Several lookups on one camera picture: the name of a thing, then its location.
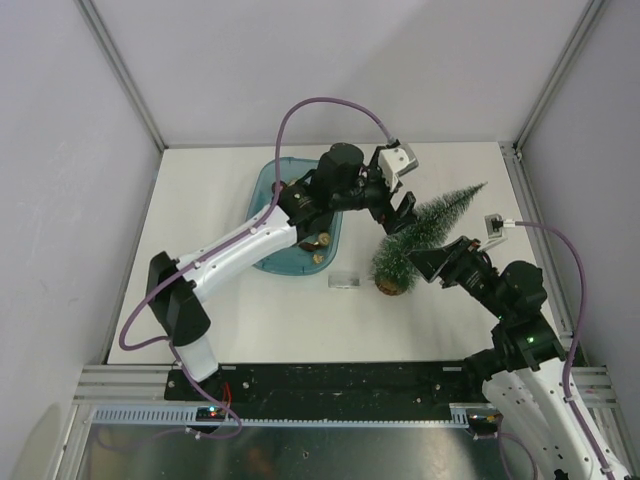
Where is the gold glitter bauble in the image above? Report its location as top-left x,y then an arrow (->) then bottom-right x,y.
317,232 -> 331,248

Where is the clear battery box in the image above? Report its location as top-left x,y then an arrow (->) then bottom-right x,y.
328,272 -> 361,289

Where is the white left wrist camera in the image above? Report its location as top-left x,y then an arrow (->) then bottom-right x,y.
378,144 -> 419,192

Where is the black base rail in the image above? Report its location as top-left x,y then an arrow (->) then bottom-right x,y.
164,350 -> 505,417

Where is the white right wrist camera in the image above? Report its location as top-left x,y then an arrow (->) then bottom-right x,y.
481,214 -> 516,251

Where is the grey slotted cable duct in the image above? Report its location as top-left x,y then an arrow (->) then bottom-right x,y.
93,404 -> 496,429

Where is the teal plastic tray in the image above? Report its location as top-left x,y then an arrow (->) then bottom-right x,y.
246,157 -> 343,276

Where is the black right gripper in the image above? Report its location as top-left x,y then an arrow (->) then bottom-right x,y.
401,234 -> 511,319

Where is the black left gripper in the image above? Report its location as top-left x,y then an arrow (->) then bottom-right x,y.
330,146 -> 419,233

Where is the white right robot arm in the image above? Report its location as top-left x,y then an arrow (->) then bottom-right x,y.
408,237 -> 632,479

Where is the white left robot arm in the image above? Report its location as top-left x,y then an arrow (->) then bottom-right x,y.
147,141 -> 418,400

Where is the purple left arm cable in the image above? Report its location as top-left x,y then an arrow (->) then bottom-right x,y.
117,97 -> 401,441

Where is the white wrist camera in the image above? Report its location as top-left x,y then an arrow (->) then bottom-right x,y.
378,144 -> 419,192
481,214 -> 516,251

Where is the small green christmas tree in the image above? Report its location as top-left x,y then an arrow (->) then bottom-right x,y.
369,182 -> 487,296

